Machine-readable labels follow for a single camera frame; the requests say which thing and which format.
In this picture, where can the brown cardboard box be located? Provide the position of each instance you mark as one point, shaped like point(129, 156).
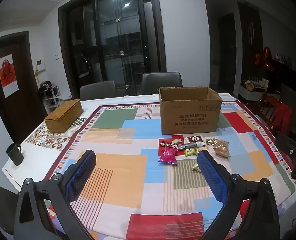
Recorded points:
point(188, 115)

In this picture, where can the white low sideboard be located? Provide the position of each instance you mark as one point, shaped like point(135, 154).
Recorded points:
point(252, 95)

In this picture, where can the dark wooden door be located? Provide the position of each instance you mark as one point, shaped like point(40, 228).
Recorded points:
point(20, 100)

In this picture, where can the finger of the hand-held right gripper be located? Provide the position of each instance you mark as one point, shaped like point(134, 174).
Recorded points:
point(287, 146)

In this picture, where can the floral patterned table runner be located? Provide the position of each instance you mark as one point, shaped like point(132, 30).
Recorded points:
point(50, 140)

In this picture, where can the red cloth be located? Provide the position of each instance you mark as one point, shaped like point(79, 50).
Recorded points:
point(283, 120)

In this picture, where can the white shoe rack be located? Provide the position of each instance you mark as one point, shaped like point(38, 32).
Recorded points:
point(49, 97)

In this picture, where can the white wall intercom panel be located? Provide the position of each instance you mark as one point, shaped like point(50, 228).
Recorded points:
point(41, 65)

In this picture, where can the red white snack packet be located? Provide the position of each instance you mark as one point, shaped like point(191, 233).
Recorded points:
point(194, 138)

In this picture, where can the black mug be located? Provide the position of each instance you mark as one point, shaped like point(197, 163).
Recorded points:
point(15, 155)

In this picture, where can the red wall poster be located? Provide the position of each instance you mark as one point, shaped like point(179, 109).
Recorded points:
point(8, 76)

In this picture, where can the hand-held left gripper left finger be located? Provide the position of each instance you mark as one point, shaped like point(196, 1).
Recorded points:
point(81, 175)

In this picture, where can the dark snack bar packet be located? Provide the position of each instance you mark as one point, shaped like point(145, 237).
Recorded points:
point(189, 145)

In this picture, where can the woven rattan basket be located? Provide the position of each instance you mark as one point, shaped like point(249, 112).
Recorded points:
point(63, 116)

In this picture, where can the large gold snack packet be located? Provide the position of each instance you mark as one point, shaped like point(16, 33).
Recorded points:
point(221, 148)

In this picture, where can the glass sliding door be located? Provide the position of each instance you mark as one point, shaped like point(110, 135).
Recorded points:
point(118, 42)

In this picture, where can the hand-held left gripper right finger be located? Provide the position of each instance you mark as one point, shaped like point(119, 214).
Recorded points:
point(213, 177)

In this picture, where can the small wicker basket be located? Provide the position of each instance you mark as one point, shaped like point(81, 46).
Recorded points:
point(250, 86)

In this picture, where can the pink snack packet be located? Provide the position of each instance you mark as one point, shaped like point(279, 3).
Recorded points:
point(167, 156)

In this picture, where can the light green candy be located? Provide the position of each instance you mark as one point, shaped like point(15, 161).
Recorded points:
point(175, 140)

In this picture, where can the wooden chair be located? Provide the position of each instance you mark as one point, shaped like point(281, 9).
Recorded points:
point(267, 107)

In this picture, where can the small gold snack packet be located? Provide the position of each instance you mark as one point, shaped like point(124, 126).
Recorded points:
point(196, 166)

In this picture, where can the red foil balloons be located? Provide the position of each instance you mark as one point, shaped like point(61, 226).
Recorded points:
point(263, 58)

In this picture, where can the green snack packet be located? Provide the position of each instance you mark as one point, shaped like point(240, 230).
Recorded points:
point(190, 152)

